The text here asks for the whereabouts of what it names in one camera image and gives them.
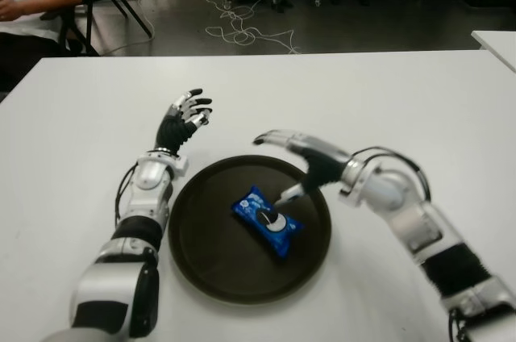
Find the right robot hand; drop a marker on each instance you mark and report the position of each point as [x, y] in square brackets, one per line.
[322, 160]

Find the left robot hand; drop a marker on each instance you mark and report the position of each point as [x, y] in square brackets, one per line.
[175, 134]

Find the blue Oreo packet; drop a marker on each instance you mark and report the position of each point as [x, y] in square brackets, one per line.
[266, 219]

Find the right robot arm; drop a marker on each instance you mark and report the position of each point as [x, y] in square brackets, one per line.
[427, 217]

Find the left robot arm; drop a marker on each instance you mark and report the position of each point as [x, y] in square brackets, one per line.
[145, 201]

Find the round dark brown tray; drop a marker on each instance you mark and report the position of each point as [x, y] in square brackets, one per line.
[201, 245]

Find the seated person white shirt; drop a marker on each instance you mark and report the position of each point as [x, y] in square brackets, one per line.
[28, 3]

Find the white side table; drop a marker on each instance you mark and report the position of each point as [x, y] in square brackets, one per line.
[498, 47]

